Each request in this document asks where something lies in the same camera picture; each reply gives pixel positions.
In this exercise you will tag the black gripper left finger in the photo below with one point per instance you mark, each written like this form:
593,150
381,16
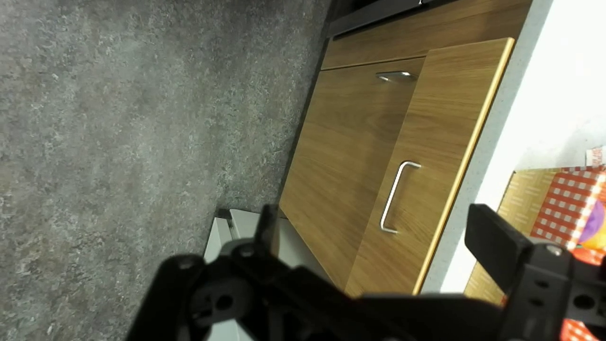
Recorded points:
209,296

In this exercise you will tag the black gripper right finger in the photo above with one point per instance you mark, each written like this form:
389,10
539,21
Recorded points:
537,285

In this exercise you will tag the wooden cupboard drawer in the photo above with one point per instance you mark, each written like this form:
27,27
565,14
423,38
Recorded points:
448,139

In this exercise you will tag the wooden cupboard door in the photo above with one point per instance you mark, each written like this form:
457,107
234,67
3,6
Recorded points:
347,163

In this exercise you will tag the red toy box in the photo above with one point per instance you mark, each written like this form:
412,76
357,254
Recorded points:
565,201

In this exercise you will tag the wooden cabinet panel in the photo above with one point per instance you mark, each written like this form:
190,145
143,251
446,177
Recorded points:
429,29

